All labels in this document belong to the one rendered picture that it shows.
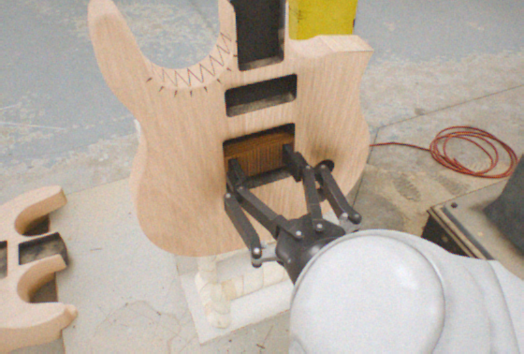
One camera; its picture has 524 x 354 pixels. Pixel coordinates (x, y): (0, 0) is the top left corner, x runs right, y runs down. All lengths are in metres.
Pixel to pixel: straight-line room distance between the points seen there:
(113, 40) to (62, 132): 2.45
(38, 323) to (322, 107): 0.59
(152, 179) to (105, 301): 0.42
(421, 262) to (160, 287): 0.75
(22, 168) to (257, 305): 2.06
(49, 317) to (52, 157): 1.92
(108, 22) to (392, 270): 0.34
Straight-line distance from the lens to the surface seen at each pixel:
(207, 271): 0.84
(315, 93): 0.58
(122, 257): 0.99
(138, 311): 0.92
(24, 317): 0.91
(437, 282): 0.22
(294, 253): 0.49
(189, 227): 0.65
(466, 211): 2.03
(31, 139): 2.93
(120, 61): 0.47
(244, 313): 0.87
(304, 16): 1.90
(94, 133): 2.82
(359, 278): 0.22
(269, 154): 0.60
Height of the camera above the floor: 1.71
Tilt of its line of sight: 44 degrees down
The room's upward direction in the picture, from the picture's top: straight up
